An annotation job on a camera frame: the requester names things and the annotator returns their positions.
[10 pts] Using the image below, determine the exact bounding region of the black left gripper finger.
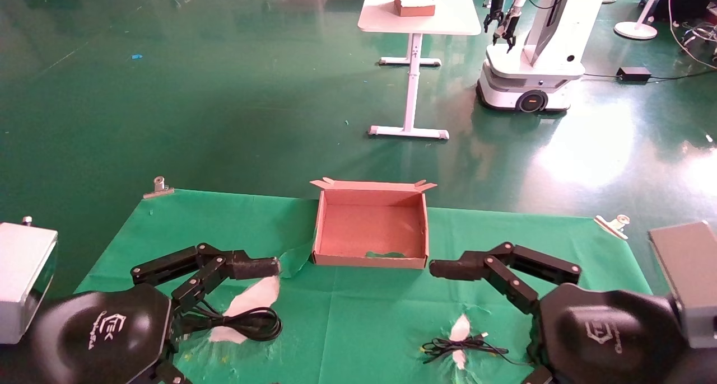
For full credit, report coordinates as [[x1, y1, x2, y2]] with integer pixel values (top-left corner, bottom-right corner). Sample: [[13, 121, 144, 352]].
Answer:
[[131, 242, 281, 317], [154, 362, 191, 384]]

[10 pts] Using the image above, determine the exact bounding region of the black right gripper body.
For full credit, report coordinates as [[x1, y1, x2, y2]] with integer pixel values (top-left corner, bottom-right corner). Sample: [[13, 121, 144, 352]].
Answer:
[[529, 283, 695, 384]]

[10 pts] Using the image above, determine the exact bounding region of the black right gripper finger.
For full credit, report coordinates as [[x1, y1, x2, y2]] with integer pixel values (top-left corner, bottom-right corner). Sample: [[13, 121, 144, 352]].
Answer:
[[521, 364, 555, 384], [429, 241, 582, 315]]

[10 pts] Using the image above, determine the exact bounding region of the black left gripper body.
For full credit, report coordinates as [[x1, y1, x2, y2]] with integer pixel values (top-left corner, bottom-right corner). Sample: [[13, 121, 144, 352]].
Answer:
[[31, 283, 172, 384]]

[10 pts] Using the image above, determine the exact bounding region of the thick black power cable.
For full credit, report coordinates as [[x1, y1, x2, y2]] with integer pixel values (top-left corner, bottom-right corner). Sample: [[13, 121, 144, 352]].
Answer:
[[179, 300, 283, 343]]

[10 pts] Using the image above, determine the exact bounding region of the thin black usb cable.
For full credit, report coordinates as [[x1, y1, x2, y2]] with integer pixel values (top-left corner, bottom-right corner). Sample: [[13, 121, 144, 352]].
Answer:
[[420, 333, 533, 367]]

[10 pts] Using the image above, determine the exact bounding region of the open brown cardboard box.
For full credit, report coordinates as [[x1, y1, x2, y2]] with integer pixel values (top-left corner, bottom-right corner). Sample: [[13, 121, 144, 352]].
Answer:
[[310, 177, 437, 270]]

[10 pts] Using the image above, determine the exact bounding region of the green table cloth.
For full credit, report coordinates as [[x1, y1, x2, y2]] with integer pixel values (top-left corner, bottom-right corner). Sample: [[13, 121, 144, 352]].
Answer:
[[76, 189, 653, 384]]

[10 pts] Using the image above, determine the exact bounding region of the metal cloth clip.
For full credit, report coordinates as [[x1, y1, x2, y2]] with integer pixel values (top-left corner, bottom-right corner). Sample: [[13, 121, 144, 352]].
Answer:
[[143, 176, 174, 199], [594, 214, 631, 240]]

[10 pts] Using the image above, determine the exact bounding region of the white wheeled robot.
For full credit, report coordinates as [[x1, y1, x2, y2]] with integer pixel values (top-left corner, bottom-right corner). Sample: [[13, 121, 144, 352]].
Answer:
[[476, 0, 611, 114]]

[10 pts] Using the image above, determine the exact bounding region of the small black distant gripper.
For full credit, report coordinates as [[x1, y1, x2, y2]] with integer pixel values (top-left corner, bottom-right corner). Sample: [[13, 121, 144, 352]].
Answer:
[[483, 4, 505, 33], [493, 13, 519, 53]]

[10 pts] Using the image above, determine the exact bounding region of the black power adapter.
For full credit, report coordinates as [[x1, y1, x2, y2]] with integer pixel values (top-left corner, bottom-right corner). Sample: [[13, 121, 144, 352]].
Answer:
[[616, 67, 652, 83]]

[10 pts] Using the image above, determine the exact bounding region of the white floor stand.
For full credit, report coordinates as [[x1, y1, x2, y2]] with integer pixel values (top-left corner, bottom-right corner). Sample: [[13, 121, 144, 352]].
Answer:
[[614, 0, 670, 40]]

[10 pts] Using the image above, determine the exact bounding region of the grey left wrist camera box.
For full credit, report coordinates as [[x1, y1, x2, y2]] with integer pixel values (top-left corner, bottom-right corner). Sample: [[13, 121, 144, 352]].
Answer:
[[0, 216, 58, 345]]

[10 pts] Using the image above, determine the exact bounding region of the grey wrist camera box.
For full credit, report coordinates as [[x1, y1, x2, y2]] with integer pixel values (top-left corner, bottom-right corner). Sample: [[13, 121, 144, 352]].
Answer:
[[0, 216, 58, 345], [649, 221, 717, 349]]

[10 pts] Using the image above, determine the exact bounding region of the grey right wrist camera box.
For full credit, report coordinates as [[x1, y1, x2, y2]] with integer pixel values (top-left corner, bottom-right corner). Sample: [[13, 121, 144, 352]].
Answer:
[[649, 221, 717, 349]]

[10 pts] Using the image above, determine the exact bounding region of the white pedestal table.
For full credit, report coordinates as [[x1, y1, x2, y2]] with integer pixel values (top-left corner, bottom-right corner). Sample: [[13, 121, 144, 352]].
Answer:
[[357, 0, 482, 140]]

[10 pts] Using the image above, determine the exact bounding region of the black floor cable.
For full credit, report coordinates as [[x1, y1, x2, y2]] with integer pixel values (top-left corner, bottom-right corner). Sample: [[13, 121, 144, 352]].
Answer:
[[583, 68, 717, 83]]

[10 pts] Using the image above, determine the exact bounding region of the white floor cable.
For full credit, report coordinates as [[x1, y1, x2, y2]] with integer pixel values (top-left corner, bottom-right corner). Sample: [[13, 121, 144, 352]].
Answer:
[[668, 0, 717, 70]]

